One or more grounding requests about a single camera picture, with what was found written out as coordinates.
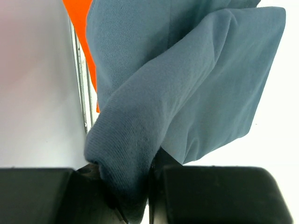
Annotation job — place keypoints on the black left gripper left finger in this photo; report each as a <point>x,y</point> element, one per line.
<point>56,196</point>

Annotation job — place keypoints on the blue-grey t-shirt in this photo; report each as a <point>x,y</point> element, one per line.
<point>182,75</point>

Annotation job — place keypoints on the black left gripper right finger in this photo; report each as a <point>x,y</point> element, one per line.
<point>213,195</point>

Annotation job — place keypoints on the aluminium table edge rail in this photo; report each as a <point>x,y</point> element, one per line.
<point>83,80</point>

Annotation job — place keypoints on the folded orange t-shirt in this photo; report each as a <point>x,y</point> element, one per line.
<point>77,11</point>

